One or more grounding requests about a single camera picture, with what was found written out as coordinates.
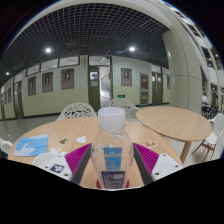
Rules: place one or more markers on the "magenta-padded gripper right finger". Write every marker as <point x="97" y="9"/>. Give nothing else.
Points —
<point x="148" y="158"/>

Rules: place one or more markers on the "open dark green door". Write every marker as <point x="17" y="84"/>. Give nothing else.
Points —
<point x="94" y="95"/>

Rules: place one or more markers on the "round wooden side table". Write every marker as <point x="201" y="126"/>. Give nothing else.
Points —
<point x="173" y="121"/>

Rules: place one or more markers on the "small white sticker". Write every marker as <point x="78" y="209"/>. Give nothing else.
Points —
<point x="151" y="144"/>

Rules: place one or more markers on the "white cup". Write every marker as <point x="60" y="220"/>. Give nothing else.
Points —
<point x="41" y="159"/>

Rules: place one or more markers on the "small dark sticker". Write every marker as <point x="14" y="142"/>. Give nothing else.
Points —
<point x="63" y="141"/>

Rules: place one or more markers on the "closed dark green door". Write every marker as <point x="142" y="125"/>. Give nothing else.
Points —
<point x="157" y="88"/>
<point x="18" y="100"/>

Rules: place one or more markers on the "round ceiling lights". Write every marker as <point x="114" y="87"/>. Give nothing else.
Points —
<point x="48" y="50"/>

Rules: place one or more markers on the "blue printed mat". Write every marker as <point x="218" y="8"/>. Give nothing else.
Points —
<point x="33" y="145"/>

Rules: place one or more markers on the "person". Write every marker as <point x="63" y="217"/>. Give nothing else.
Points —
<point x="205" y="101"/>

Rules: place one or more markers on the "white plastic armchair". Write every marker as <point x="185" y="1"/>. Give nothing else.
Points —
<point x="5" y="146"/>

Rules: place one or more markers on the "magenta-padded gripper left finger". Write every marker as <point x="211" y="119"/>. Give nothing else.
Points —
<point x="78" y="158"/>

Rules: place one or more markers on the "white lattice-back plastic chair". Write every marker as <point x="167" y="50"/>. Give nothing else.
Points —
<point x="77" y="111"/>
<point x="123" y="105"/>

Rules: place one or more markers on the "white chair with wooden legs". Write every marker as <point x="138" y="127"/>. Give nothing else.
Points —
<point x="213" y="135"/>

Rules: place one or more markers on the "green exit sign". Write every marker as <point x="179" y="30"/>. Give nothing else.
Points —
<point x="121" y="96"/>

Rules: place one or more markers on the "clear plastic water bottle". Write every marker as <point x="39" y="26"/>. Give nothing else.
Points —
<point x="111" y="140"/>

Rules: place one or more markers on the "framed wall posters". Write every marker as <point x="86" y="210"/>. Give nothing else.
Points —
<point x="67" y="79"/>

